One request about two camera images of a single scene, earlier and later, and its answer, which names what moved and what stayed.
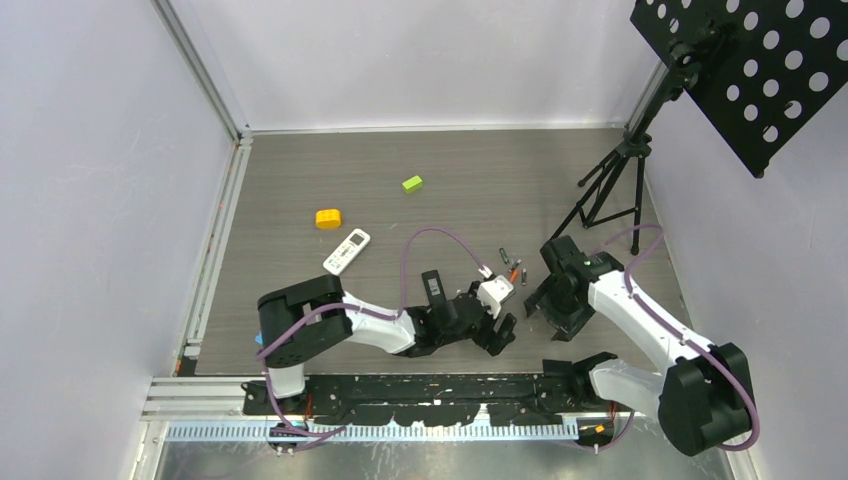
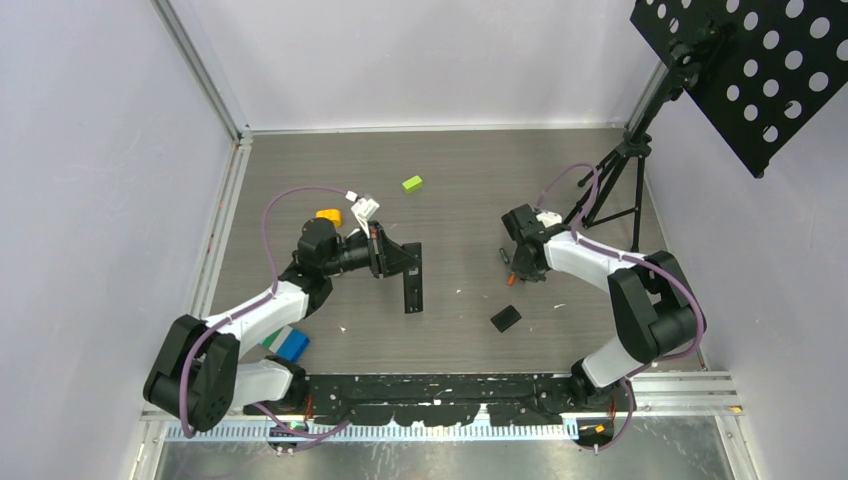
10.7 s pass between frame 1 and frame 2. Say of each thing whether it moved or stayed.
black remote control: moved
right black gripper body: moved
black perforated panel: stayed
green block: stayed
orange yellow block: stayed
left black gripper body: moved
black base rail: stayed
